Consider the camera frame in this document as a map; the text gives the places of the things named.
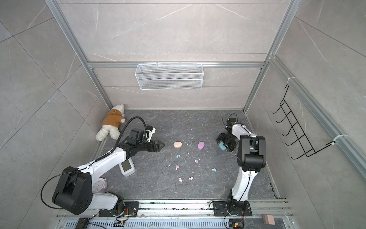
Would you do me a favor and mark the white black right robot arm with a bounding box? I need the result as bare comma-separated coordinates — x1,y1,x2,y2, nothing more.
216,113,266,214

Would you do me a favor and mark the white wire mesh basket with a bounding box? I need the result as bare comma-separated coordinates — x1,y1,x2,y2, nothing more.
135,64,204,90

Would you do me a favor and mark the purple earbud charging case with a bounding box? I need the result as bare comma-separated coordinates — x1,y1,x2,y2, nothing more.
197,141,205,150

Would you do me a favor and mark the white digital scale device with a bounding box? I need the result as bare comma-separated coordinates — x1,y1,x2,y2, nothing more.
118,158,136,177

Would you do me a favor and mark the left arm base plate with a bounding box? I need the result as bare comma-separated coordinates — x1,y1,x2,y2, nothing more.
98,201,140,218

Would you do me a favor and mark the white teddy bear brown hoodie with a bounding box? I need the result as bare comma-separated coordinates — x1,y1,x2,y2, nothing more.
95,104,126,142

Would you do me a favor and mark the pink earbud charging case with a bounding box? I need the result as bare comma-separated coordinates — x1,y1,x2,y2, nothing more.
173,141,183,148

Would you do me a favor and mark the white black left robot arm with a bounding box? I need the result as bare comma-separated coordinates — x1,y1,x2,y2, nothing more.
51,124,165,215

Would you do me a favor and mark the aluminium rail front frame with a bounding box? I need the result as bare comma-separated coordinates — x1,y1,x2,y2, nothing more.
50,199,298,229

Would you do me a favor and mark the blue earbud charging case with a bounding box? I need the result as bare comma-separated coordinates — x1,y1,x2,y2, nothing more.
219,142,227,151

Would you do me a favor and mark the pink eraser block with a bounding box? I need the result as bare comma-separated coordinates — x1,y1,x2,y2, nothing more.
262,214,276,225

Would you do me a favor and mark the purple round container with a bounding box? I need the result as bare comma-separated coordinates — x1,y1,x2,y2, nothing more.
92,177,108,193

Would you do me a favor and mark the black wire hook rack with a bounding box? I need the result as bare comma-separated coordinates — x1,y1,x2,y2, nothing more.
271,85,348,160

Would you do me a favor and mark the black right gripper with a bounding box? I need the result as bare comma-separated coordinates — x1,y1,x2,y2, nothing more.
217,133,237,152

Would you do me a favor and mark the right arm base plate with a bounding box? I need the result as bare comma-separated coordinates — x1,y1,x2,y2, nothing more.
209,201,253,217

